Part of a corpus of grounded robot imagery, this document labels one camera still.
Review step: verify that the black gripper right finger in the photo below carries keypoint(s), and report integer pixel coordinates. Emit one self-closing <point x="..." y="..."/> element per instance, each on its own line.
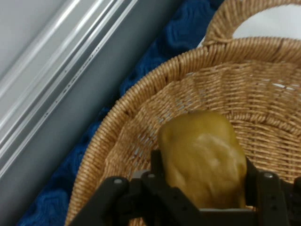
<point x="275" y="202"/>

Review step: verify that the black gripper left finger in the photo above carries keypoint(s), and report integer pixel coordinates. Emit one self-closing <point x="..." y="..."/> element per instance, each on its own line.
<point x="145" y="202"/>

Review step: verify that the woven wicker basket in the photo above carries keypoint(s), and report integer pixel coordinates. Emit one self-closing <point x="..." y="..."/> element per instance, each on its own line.
<point x="247" y="94"/>

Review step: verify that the horizontal aluminium frame rail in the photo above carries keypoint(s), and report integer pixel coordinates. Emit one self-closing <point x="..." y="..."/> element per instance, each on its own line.
<point x="58" y="77"/>

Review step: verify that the yellow potato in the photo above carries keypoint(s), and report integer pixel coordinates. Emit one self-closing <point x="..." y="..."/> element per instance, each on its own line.
<point x="204" y="160"/>

